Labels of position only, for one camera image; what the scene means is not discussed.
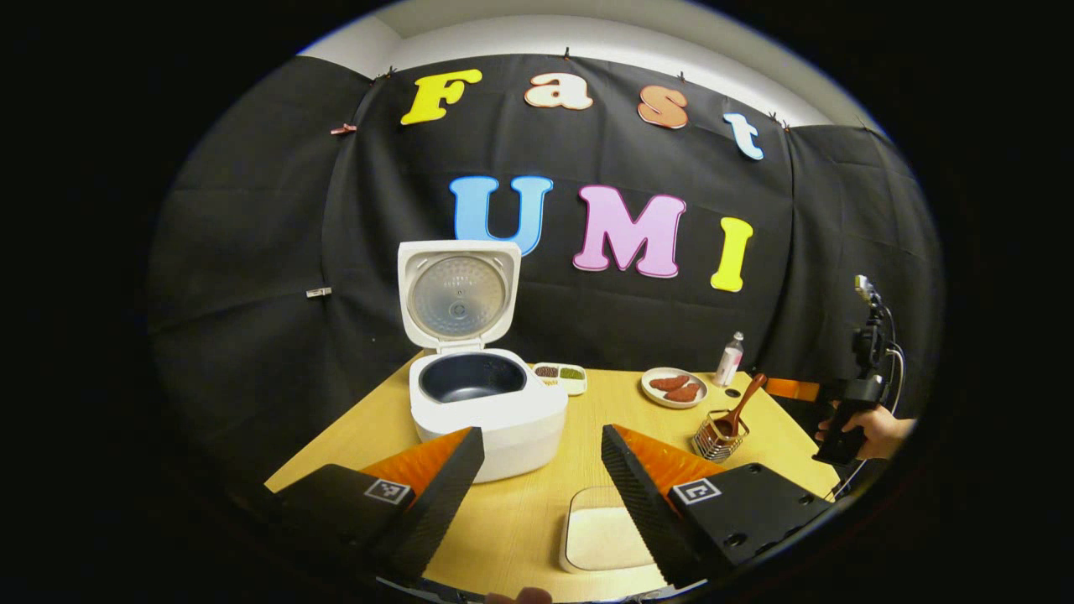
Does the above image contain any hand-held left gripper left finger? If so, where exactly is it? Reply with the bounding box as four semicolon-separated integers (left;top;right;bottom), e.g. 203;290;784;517
264;426;487;588

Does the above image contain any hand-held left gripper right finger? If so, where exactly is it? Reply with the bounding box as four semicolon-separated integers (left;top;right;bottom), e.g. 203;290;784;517
600;424;833;590

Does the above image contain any brown wooden spoon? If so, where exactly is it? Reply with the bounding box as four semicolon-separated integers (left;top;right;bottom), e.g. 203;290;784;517
715;373;769;439

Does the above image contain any white tray of rice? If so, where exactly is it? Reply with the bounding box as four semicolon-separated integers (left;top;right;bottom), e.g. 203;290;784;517
559;487;664;575

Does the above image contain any metal wire chopstick holder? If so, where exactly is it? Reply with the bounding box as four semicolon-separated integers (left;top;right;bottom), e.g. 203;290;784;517
692;409;750;464

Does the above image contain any white rice cooker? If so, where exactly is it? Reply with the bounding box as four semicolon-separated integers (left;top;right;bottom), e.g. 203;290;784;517
398;240;570;484

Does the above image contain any clear bottle pink label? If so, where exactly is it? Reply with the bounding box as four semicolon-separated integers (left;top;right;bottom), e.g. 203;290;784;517
713;331;745;387

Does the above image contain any white round plate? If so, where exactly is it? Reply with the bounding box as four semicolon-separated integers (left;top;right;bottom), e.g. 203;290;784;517
640;367;710;409

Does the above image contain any white divided bean dish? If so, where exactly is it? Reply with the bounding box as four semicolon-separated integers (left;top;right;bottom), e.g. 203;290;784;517
534;362;588;397

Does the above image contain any black backdrop cloth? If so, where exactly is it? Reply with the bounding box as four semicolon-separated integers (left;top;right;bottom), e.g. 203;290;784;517
147;55;945;504

